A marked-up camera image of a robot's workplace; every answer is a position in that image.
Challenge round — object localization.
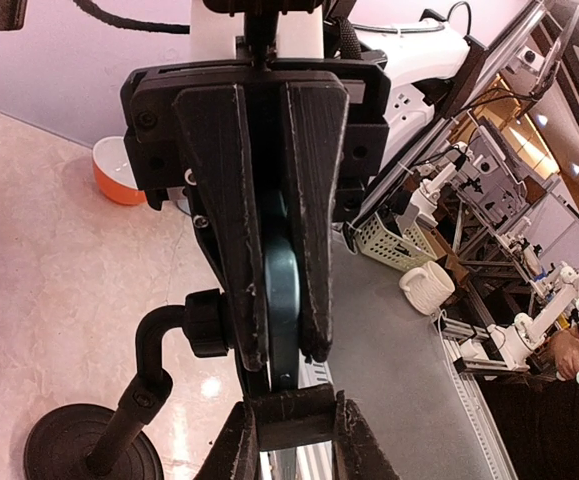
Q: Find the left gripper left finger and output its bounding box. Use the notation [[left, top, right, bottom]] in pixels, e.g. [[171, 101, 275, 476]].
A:
[[201, 401, 259, 480]]

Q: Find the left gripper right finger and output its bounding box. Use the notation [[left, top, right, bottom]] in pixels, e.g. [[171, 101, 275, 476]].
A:
[[333, 391, 400, 480]]

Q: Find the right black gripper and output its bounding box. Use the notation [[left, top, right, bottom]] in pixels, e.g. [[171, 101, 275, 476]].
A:
[[121, 59, 391, 372]]

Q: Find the black gooseneck phone stand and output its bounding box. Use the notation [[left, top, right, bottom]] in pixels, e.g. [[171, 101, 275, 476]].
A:
[[23, 287, 345, 480]]

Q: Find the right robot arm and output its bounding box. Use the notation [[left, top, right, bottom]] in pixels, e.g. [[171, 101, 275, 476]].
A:
[[79, 1, 474, 379]]

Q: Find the person hand in background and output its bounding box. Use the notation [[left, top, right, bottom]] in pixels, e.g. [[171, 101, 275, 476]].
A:
[[548, 328, 579, 381]]

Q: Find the orange white bowl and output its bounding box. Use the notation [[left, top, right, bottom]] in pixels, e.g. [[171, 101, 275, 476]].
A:
[[92, 136, 146, 206]]

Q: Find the white ribbed mug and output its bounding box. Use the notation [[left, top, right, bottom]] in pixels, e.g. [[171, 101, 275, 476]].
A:
[[399, 261, 455, 315]]

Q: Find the small white background robot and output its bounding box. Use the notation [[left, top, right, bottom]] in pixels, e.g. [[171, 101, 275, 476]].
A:
[[453, 259, 579, 386]]

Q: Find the perforated plastic basket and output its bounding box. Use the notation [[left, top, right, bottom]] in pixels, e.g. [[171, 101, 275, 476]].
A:
[[353, 213, 440, 273]]

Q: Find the aluminium front rail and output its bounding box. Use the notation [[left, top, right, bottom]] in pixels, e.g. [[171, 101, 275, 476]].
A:
[[268, 319, 520, 480]]

